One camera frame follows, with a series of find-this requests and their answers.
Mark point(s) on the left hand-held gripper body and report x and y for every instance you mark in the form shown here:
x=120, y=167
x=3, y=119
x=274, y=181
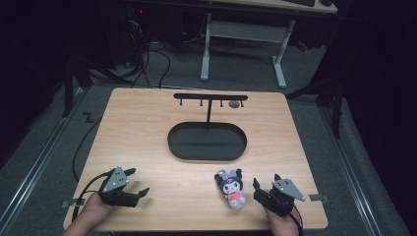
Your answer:
x=114, y=185

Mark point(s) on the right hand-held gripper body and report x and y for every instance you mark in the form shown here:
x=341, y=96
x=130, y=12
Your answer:
x=282, y=200

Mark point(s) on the black and pink plush toy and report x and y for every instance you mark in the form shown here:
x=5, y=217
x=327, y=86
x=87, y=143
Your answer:
x=232, y=190

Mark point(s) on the black hook rack with tray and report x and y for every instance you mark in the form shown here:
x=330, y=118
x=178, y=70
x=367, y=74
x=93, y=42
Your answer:
x=206, y=142

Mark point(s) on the person's right hand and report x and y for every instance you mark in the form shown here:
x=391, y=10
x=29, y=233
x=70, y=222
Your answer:
x=283, y=224

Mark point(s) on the person's left hand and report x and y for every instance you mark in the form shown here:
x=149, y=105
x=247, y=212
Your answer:
x=96, y=209

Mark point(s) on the grey round table grommet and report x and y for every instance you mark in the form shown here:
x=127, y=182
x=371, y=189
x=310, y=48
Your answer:
x=234, y=104

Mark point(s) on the black metal stand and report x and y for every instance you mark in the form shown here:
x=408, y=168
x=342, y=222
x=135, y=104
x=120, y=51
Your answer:
x=332, y=101
x=69, y=85

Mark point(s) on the black computer tower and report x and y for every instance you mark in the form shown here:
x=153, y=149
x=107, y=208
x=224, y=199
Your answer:
x=129, y=36

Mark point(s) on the white-legged desk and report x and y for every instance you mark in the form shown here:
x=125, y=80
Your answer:
x=244, y=31

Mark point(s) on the black keyboard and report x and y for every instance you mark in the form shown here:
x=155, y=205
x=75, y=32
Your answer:
x=300, y=2

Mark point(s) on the grey metal table bracket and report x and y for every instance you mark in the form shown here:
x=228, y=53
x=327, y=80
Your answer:
x=70, y=203
x=318, y=197

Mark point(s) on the aluminium floor rail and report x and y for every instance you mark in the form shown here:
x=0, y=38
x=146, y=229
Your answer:
x=36, y=164
x=352, y=173

